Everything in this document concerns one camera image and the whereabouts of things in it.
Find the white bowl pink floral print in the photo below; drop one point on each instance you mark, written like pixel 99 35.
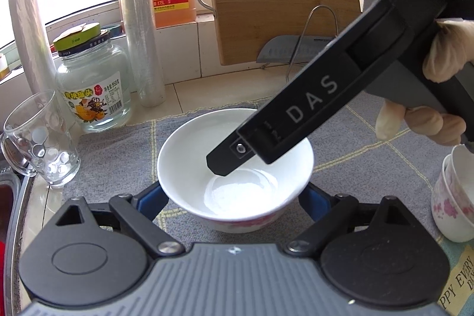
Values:
pixel 185 160

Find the small white cup pink rim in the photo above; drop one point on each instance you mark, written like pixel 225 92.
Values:
pixel 463 168

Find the grey plastic wrap roll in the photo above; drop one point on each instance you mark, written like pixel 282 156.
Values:
pixel 29 42

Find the glass jar with fruit label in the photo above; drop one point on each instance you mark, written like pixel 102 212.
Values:
pixel 92 79

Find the stainless steel sink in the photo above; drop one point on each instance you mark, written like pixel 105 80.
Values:
pixel 18 264

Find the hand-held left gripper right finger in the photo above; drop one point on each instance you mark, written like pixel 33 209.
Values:
pixel 314 203

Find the grey checked mat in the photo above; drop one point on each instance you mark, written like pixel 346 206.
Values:
pixel 111 153

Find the clear plastic wrap roll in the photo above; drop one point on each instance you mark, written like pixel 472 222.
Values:
pixel 142 42

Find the small pink floral cup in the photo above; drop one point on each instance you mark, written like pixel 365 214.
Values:
pixel 450 216

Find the clear glass mug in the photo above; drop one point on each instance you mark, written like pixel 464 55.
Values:
pixel 40 138

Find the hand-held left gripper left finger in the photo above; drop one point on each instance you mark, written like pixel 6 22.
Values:
pixel 148 203

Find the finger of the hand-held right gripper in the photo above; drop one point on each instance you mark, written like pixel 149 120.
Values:
pixel 229 158

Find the person's right hand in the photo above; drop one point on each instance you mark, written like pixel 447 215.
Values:
pixel 448 49

